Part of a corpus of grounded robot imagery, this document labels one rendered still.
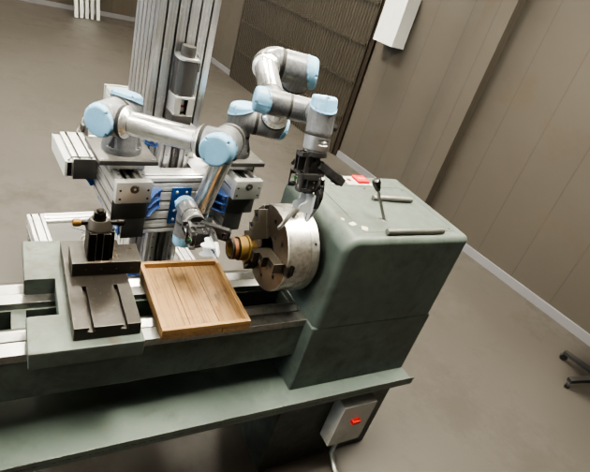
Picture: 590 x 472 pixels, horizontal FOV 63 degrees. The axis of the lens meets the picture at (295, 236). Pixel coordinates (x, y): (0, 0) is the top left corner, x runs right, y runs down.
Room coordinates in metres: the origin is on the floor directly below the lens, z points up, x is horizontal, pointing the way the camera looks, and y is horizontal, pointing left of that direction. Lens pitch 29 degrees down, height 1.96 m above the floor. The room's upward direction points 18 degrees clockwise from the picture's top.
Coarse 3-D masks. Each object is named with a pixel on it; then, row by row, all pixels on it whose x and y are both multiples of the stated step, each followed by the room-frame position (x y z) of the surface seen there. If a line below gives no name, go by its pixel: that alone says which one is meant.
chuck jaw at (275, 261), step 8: (256, 248) 1.41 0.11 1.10; (264, 248) 1.42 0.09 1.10; (272, 248) 1.44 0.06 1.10; (256, 256) 1.38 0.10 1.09; (264, 256) 1.37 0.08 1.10; (272, 256) 1.39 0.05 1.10; (264, 264) 1.37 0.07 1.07; (272, 264) 1.35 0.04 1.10; (280, 264) 1.35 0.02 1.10; (272, 272) 1.34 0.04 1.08; (280, 272) 1.36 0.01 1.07; (288, 272) 1.36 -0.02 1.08
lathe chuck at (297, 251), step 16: (272, 208) 1.50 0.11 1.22; (288, 208) 1.51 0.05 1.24; (272, 224) 1.48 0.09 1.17; (288, 224) 1.42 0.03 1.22; (304, 224) 1.46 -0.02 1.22; (256, 240) 1.54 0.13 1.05; (272, 240) 1.45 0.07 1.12; (288, 240) 1.38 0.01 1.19; (304, 240) 1.41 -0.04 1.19; (288, 256) 1.36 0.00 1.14; (304, 256) 1.39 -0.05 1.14; (256, 272) 1.49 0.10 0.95; (304, 272) 1.39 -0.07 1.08; (272, 288) 1.38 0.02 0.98; (288, 288) 1.40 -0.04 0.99
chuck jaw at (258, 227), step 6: (258, 210) 1.49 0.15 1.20; (264, 210) 1.50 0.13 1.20; (258, 216) 1.48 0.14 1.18; (264, 216) 1.49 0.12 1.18; (252, 222) 1.47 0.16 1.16; (258, 222) 1.47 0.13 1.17; (264, 222) 1.49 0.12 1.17; (252, 228) 1.46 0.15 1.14; (258, 228) 1.46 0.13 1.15; (264, 228) 1.48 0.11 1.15; (246, 234) 1.44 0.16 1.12; (252, 234) 1.44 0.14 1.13; (258, 234) 1.45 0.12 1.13; (264, 234) 1.47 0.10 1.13
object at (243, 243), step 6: (228, 240) 1.41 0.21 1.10; (234, 240) 1.39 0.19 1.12; (240, 240) 1.40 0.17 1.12; (246, 240) 1.41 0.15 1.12; (252, 240) 1.43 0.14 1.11; (228, 246) 1.41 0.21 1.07; (234, 246) 1.37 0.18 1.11; (240, 246) 1.38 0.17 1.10; (246, 246) 1.39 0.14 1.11; (252, 246) 1.41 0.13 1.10; (228, 252) 1.40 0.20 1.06; (234, 252) 1.36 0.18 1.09; (240, 252) 1.37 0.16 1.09; (246, 252) 1.38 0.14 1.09; (234, 258) 1.37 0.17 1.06; (240, 258) 1.37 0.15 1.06; (246, 258) 1.39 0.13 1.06
